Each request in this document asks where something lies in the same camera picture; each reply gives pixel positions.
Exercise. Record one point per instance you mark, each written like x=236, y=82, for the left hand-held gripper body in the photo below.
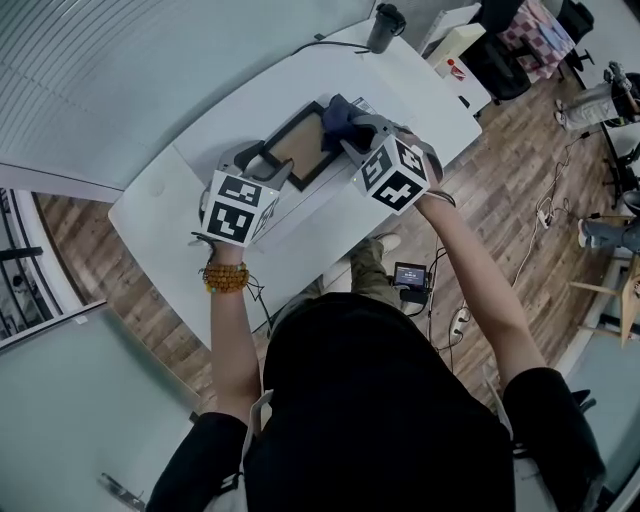
x=235, y=210

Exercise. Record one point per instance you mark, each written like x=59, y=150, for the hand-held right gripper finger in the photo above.
x=356, y=154
x=375, y=124

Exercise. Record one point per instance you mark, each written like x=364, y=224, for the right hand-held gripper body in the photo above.
x=395, y=175

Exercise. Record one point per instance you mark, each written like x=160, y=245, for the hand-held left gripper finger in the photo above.
x=235, y=152
x=277, y=177

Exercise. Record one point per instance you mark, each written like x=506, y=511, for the dark blue cloth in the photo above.
x=340, y=120

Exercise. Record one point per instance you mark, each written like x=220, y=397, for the person's right forearm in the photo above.
x=480, y=290

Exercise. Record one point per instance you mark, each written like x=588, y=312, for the person's left forearm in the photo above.
x=232, y=350

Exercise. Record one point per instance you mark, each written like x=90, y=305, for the person's white shoe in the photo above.
x=387, y=242

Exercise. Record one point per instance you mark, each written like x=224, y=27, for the white table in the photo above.
x=150, y=210

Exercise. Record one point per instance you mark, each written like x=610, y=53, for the black phone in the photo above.
x=465, y=102

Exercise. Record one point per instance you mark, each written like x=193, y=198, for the black tumbler bottle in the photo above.
x=382, y=30

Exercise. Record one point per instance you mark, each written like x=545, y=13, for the white bottle with red cap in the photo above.
x=450, y=65

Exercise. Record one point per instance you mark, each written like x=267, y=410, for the red packet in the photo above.
x=458, y=75

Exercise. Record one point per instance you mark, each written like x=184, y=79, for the person's olive trousers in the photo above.
x=367, y=270

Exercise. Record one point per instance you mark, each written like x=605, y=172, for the small white desk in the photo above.
x=475, y=85

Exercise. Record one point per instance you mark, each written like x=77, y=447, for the cream cardboard box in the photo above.
x=457, y=42

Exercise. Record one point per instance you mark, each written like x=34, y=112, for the wide window blind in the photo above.
x=150, y=60

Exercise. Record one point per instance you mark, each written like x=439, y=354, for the black office chair with jacket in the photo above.
x=500, y=70

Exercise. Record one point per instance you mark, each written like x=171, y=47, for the white power strip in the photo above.
x=460, y=322
x=545, y=218

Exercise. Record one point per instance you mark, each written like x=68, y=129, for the pink checkered cloth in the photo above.
x=535, y=30

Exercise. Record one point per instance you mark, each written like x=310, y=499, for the black metal railing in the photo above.
x=20, y=251

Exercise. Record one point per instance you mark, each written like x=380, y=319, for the person's black t-shirt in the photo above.
x=375, y=400

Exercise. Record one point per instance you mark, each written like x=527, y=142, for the frosted glass door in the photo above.
x=75, y=400

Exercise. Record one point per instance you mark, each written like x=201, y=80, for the wooden stand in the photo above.
x=627, y=300

